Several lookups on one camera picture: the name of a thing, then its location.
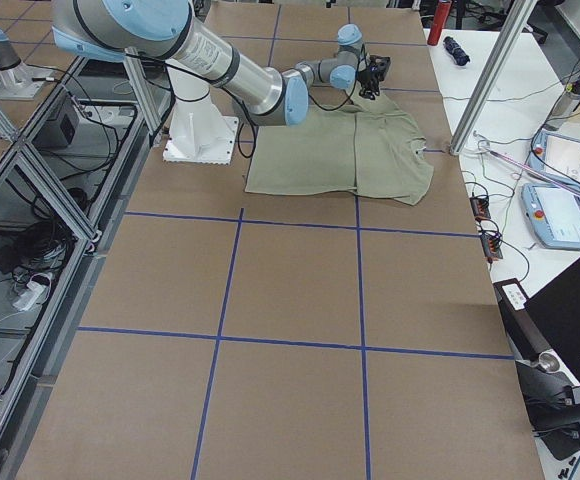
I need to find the black box white label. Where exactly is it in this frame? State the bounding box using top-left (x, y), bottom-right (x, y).
top-left (493, 279), bottom-right (561, 374)

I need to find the white power strip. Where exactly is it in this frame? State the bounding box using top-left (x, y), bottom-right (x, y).
top-left (12, 272), bottom-right (53, 312)

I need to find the olive green long-sleeve shirt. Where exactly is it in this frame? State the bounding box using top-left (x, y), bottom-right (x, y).
top-left (245, 95), bottom-right (434, 205)

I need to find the orange black electronics board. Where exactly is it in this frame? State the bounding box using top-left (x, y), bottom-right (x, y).
top-left (469, 195), bottom-right (491, 221)

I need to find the upper teach pendant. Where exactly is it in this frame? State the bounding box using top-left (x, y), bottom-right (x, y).
top-left (527, 129), bottom-right (580, 187)

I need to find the aluminium frame post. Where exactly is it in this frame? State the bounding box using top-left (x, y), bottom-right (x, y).
top-left (449, 0), bottom-right (538, 156)

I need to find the black control box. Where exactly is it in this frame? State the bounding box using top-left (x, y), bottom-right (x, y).
top-left (32, 96), bottom-right (79, 148)

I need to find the teach pendant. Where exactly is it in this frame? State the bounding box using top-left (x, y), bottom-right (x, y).
top-left (521, 183), bottom-right (580, 251)
top-left (527, 129), bottom-right (580, 187)

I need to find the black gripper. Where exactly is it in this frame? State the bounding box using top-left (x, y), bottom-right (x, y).
top-left (358, 55), bottom-right (389, 98)

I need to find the aluminium frame rack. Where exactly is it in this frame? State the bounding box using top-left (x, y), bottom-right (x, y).
top-left (0, 55), bottom-right (174, 479)

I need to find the lower teach pendant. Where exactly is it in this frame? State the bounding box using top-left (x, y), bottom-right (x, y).
top-left (521, 183), bottom-right (580, 251)

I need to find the red bottle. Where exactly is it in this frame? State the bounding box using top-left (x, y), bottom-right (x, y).
top-left (427, 0), bottom-right (453, 46)

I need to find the grey water bottle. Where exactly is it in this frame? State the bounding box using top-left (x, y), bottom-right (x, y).
top-left (546, 77), bottom-right (580, 131)

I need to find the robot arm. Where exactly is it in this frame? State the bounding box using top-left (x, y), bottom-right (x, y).
top-left (52, 0), bottom-right (309, 126)
top-left (282, 23), bottom-right (391, 100)

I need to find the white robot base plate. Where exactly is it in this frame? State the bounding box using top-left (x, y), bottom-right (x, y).
top-left (162, 64), bottom-right (240, 166)

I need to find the dark blue folded umbrella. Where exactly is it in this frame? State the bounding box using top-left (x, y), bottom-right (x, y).
top-left (443, 36), bottom-right (470, 67)

